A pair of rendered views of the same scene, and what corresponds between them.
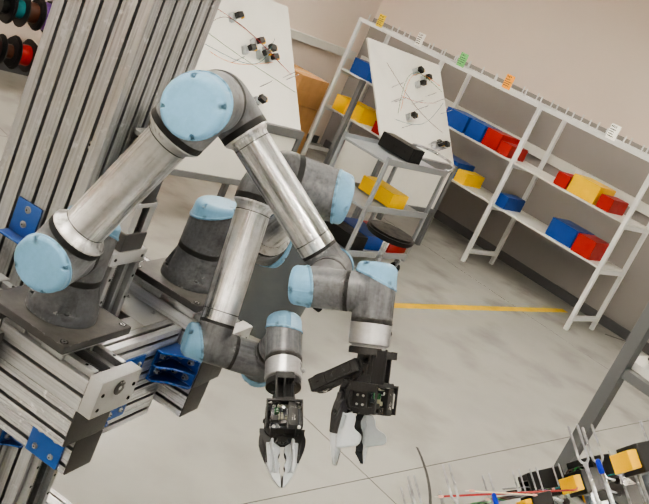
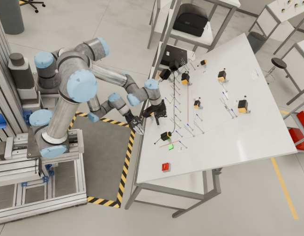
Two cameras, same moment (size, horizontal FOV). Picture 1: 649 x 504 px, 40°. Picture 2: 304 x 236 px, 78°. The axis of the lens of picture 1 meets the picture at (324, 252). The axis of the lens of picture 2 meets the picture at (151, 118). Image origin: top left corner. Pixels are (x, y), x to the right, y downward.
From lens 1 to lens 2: 1.16 m
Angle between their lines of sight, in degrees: 55
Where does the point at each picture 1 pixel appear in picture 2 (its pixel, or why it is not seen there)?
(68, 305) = not seen: hidden behind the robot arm
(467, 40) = not seen: outside the picture
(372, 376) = (161, 108)
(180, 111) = (81, 95)
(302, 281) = (135, 101)
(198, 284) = (56, 84)
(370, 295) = (155, 93)
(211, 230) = (50, 68)
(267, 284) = (5, 16)
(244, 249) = not seen: hidden behind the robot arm
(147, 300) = (43, 96)
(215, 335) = (99, 113)
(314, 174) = (96, 49)
